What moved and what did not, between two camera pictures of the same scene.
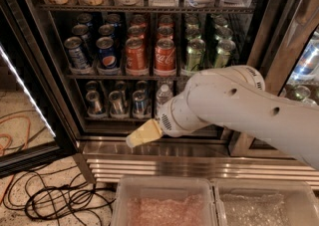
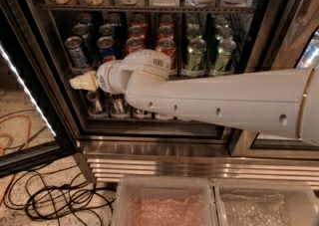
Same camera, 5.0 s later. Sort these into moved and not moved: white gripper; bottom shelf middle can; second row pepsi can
Moved: white gripper
Not moved: second row pepsi can; bottom shelf middle can
